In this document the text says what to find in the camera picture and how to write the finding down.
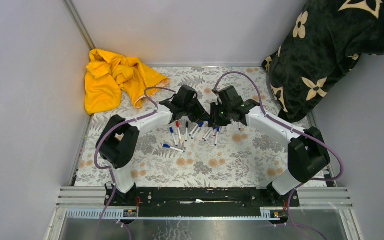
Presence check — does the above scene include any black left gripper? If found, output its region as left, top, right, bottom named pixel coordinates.
left=182, top=97, right=210, bottom=124

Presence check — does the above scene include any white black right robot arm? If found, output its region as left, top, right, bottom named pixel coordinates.
left=209, top=86, right=331, bottom=206

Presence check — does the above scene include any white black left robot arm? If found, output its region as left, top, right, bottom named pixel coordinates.
left=94, top=85, right=210, bottom=206

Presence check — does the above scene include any red cap marker left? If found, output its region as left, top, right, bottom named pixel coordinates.
left=175, top=120, right=183, bottom=142

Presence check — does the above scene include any blue marker black eraser cap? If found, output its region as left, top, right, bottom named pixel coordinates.
left=189, top=123, right=201, bottom=137

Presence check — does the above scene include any blue cap marker lying crosswise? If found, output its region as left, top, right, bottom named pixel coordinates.
left=162, top=143, right=185, bottom=153

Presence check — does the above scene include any floral patterned table mat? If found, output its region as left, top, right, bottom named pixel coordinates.
left=74, top=66, right=327, bottom=188

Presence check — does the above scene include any yellow crumpled cloth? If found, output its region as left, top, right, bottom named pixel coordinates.
left=84, top=48, right=170, bottom=115

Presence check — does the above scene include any black floral blanket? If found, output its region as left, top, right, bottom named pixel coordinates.
left=262, top=0, right=384, bottom=123

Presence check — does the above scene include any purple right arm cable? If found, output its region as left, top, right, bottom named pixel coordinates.
left=212, top=71, right=346, bottom=240

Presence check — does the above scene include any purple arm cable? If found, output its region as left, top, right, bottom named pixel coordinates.
left=93, top=86, right=177, bottom=240
left=212, top=71, right=346, bottom=240

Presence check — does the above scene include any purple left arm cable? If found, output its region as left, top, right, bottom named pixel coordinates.
left=93, top=86, right=177, bottom=240

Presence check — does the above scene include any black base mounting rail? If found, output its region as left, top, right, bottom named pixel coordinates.
left=104, top=186, right=300, bottom=219

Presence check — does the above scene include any aluminium frame rail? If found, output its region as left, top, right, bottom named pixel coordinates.
left=46, top=185, right=363, bottom=240

